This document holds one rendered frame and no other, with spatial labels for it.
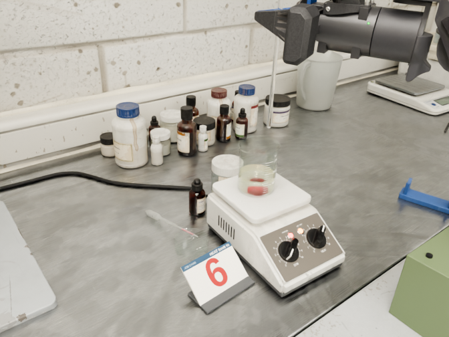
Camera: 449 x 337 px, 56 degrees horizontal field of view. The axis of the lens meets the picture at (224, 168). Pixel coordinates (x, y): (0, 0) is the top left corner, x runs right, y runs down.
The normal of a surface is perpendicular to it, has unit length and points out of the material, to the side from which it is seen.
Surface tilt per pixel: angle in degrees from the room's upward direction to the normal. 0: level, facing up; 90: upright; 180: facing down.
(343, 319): 0
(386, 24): 59
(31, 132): 90
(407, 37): 82
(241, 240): 90
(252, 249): 90
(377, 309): 0
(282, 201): 0
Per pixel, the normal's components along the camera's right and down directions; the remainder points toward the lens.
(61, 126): 0.61, 0.41
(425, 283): -0.79, 0.28
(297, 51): -0.46, 0.43
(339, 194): 0.04, -0.87
